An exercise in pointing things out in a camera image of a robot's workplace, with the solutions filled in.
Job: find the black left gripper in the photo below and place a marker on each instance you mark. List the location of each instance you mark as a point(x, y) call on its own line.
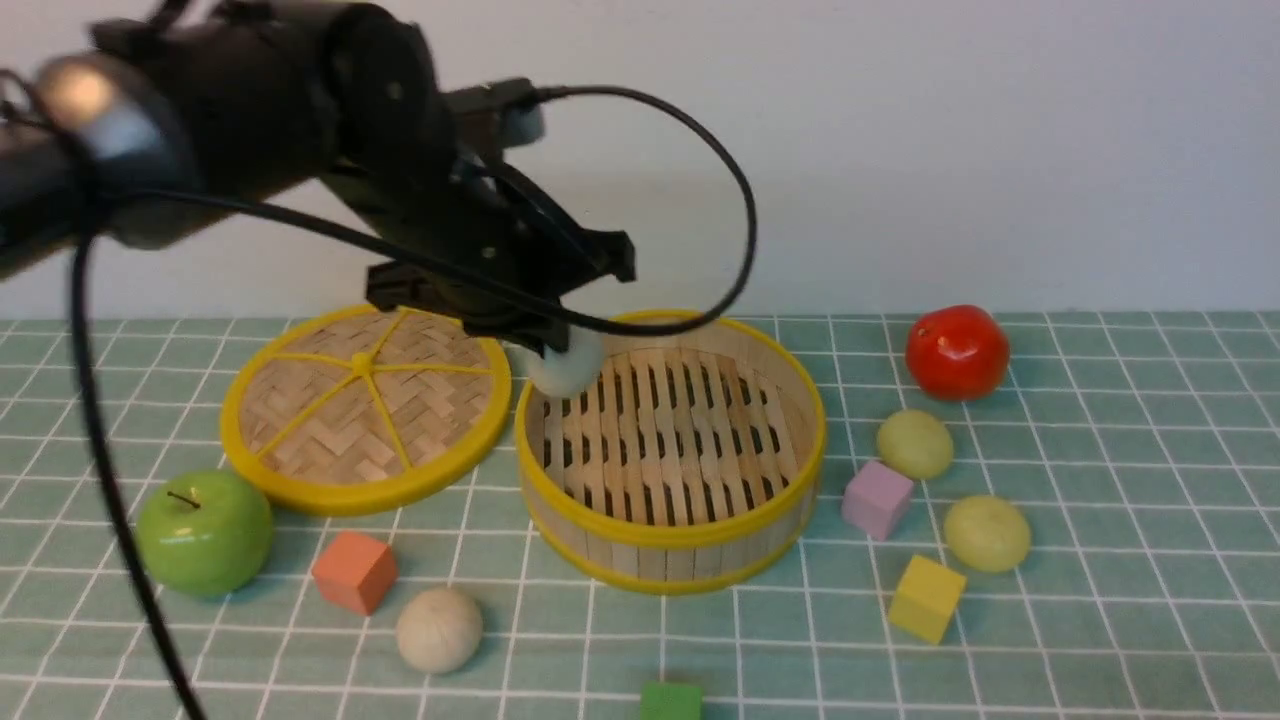
point(494, 222)

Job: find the white bun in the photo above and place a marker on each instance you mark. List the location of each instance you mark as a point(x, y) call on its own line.
point(566, 374)
point(438, 631)

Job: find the yellow-green bun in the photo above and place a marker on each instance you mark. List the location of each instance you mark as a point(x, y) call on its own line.
point(987, 533)
point(915, 444)

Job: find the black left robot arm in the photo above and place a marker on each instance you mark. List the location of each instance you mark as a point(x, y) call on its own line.
point(264, 95)

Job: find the bamboo steamer lid yellow rim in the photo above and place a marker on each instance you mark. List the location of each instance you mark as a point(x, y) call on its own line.
point(364, 411)

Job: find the bamboo steamer tray yellow rim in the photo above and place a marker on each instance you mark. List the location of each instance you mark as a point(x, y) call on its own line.
point(691, 464)

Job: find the orange cube block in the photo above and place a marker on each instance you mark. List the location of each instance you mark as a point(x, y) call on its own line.
point(355, 572)

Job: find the green apple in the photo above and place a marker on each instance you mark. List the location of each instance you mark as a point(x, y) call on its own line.
point(205, 533)

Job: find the pink cube block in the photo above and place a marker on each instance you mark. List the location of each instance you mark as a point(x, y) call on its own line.
point(876, 499)

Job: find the green cube block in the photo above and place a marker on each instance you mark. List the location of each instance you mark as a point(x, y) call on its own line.
point(671, 701)

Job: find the red pomegranate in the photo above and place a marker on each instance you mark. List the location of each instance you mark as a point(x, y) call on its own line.
point(958, 353)

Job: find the yellow cube block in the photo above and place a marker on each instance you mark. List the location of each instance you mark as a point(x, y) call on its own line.
point(925, 601)

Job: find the green checked tablecloth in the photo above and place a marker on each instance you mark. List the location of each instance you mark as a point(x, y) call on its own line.
point(1142, 449)

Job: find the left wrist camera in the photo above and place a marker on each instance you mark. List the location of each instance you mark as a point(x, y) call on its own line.
point(496, 117)

